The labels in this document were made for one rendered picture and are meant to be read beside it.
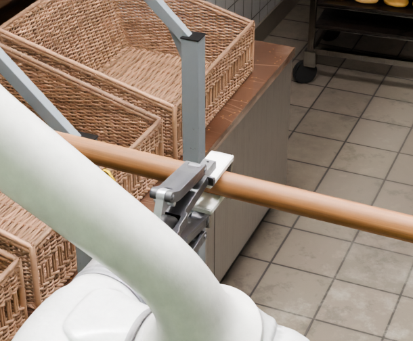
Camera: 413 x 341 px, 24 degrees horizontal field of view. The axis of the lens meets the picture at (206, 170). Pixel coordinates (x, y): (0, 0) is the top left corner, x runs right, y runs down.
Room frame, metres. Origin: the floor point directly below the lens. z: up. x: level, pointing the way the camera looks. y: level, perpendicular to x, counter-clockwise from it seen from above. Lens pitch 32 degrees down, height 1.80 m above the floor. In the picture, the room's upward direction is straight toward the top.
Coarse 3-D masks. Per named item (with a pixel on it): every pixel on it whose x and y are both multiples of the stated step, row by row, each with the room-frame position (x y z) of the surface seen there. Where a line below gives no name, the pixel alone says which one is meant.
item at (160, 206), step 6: (156, 192) 0.87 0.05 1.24; (162, 192) 0.87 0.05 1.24; (156, 198) 0.86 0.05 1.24; (162, 198) 0.86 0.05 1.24; (156, 204) 0.86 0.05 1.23; (162, 204) 0.86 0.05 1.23; (168, 204) 0.87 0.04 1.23; (174, 204) 0.87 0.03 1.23; (156, 210) 0.86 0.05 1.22; (162, 210) 0.86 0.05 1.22; (156, 216) 0.86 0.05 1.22
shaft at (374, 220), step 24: (72, 144) 1.05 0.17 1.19; (96, 144) 1.05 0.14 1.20; (120, 168) 1.02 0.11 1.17; (144, 168) 1.01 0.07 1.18; (168, 168) 1.00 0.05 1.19; (216, 192) 0.98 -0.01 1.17; (240, 192) 0.96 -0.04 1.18; (264, 192) 0.96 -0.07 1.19; (288, 192) 0.95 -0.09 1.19; (312, 192) 0.95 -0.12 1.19; (312, 216) 0.93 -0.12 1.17; (336, 216) 0.92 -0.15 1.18; (360, 216) 0.91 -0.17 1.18; (384, 216) 0.91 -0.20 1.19; (408, 216) 0.90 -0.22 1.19; (408, 240) 0.89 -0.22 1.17
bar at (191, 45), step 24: (144, 0) 1.96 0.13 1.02; (168, 24) 1.94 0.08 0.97; (0, 48) 1.56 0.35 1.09; (192, 48) 1.91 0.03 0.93; (0, 72) 1.54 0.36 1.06; (192, 72) 1.91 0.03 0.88; (24, 96) 1.52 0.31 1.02; (192, 96) 1.91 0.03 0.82; (48, 120) 1.50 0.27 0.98; (192, 120) 1.91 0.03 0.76; (192, 144) 1.91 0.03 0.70
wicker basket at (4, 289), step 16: (0, 256) 1.45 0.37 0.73; (16, 256) 1.44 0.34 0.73; (0, 272) 1.45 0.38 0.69; (16, 272) 1.41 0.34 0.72; (0, 288) 1.37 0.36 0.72; (16, 288) 1.42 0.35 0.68; (0, 304) 1.37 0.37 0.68; (16, 304) 1.42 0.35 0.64; (0, 320) 1.37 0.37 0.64; (16, 320) 1.41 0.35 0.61; (0, 336) 1.36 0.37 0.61
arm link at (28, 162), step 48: (0, 96) 0.61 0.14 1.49; (0, 144) 0.59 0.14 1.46; (48, 144) 0.60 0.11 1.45; (48, 192) 0.58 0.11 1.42; (96, 192) 0.59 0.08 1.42; (96, 240) 0.58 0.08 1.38; (144, 240) 0.59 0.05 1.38; (144, 288) 0.58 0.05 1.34; (192, 288) 0.59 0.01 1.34; (144, 336) 0.63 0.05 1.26; (192, 336) 0.58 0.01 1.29; (240, 336) 0.60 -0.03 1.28; (288, 336) 0.62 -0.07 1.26
